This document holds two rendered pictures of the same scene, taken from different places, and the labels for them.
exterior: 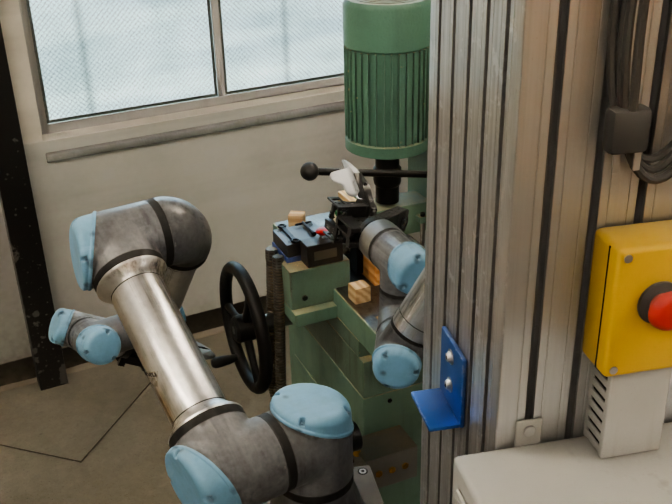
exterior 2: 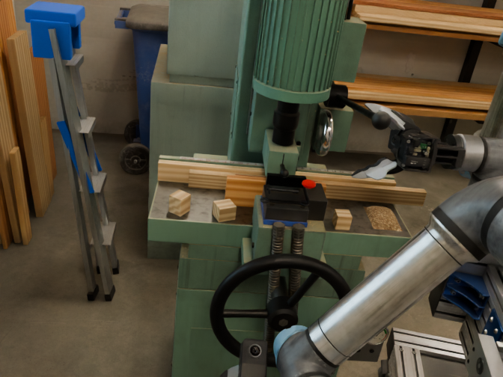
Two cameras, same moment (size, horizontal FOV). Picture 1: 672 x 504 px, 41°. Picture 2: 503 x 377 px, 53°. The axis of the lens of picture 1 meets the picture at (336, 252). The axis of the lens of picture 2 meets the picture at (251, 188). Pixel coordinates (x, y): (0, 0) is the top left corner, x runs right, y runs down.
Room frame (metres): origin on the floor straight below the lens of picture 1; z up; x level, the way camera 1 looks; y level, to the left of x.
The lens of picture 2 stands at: (1.53, 0.97, 1.50)
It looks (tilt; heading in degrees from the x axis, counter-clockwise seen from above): 28 degrees down; 287
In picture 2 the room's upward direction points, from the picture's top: 8 degrees clockwise
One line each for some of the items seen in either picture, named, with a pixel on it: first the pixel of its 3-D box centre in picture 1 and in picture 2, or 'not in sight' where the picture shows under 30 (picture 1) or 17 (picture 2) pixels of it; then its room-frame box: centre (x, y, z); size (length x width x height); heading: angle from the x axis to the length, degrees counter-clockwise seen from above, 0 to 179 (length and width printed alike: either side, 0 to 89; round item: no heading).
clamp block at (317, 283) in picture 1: (308, 271); (286, 230); (1.72, 0.06, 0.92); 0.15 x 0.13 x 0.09; 23
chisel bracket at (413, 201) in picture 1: (395, 218); (279, 155); (1.80, -0.13, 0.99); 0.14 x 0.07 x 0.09; 113
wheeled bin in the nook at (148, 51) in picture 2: not in sight; (171, 90); (2.97, -1.76, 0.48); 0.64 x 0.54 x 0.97; 29
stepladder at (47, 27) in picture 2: not in sight; (80, 164); (2.67, -0.48, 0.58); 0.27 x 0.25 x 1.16; 26
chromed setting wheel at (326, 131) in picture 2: not in sight; (323, 132); (1.73, -0.28, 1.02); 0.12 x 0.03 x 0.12; 113
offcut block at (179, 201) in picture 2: (297, 221); (180, 203); (1.96, 0.09, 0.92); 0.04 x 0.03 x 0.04; 80
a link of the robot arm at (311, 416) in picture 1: (308, 435); not in sight; (1.06, 0.05, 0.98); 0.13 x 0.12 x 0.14; 122
